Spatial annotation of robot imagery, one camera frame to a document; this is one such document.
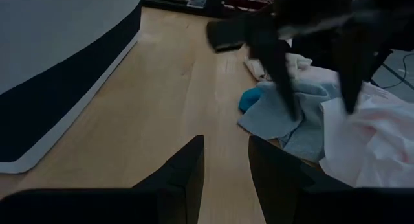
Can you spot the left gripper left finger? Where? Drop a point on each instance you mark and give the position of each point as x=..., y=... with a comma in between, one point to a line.
x=181, y=185

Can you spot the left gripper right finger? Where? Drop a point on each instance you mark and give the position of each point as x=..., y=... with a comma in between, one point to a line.
x=275, y=178

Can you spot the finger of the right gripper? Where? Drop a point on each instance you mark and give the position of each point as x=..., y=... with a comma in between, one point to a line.
x=352, y=75
x=278, y=75

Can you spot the white garment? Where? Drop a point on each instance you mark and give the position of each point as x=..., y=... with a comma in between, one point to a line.
x=300, y=63

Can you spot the teal garment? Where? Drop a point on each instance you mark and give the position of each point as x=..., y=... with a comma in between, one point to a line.
x=249, y=99

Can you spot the light blue garment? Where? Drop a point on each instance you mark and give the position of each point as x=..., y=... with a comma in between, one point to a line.
x=275, y=123

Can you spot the light pink garment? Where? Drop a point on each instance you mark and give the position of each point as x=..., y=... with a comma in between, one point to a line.
x=372, y=143

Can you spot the navy fabric basket white band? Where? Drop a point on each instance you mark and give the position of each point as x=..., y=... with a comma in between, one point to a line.
x=48, y=39

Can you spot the black aluminium table frame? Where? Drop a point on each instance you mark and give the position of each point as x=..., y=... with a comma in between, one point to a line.
x=215, y=4

